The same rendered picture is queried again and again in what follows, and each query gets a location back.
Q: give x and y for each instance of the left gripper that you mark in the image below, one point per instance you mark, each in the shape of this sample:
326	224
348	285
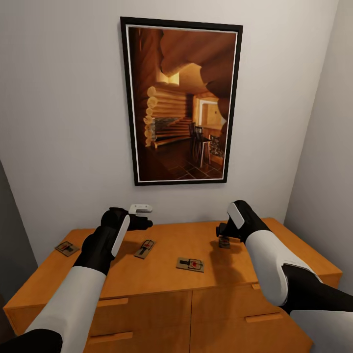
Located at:
141	223

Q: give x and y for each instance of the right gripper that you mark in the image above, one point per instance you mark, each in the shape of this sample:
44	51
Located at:
226	230

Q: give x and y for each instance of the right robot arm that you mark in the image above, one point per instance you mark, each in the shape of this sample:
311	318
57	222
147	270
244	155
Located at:
324	313

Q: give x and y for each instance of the mousetrap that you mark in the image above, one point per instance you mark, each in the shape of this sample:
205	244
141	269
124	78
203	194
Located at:
67	248
190	264
224	242
144	250

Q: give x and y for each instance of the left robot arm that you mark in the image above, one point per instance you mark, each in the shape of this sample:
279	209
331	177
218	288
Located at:
63	325

